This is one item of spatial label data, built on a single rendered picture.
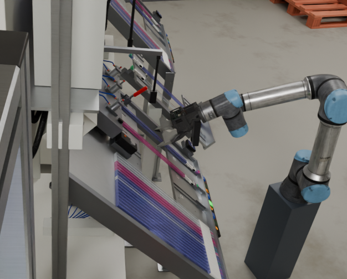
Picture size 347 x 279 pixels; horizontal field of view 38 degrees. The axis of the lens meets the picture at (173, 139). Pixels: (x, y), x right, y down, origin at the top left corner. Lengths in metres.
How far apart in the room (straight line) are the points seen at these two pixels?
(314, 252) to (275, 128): 1.25
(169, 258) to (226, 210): 1.56
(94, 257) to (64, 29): 1.03
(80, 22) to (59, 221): 0.51
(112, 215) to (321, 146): 1.00
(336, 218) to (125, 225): 2.07
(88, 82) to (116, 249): 0.82
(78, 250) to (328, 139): 1.04
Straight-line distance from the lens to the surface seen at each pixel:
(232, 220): 3.00
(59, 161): 1.21
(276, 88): 2.05
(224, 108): 1.88
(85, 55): 1.21
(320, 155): 2.09
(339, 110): 1.95
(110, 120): 1.56
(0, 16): 1.07
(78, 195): 1.32
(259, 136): 3.77
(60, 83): 1.09
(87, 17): 1.17
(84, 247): 1.88
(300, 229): 2.51
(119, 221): 1.39
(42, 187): 2.12
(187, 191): 1.89
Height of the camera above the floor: 2.02
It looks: 35 degrees down
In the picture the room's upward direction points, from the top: 10 degrees clockwise
